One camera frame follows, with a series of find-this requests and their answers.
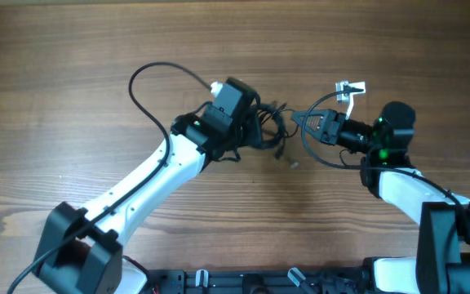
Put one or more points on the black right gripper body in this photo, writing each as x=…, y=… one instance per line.
x=332, y=128

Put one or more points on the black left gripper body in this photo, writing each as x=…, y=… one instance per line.
x=246, y=128

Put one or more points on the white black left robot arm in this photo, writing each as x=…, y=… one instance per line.
x=81, y=250

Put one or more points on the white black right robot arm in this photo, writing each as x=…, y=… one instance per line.
x=442, y=262

